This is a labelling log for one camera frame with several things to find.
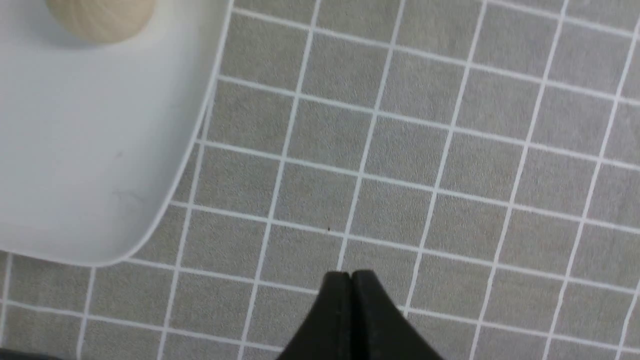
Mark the grey checkered tablecloth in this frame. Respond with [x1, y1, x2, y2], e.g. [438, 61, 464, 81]
[1, 0, 639, 360]

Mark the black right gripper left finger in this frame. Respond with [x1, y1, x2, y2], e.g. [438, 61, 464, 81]
[278, 271, 354, 360]

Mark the white steamed bun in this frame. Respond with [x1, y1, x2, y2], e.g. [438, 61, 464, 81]
[45, 0, 157, 44]

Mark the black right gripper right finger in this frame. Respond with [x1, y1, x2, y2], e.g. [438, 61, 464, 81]
[350, 269, 443, 360]

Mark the white square plate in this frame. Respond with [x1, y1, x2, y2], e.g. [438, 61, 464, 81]
[0, 0, 230, 267]

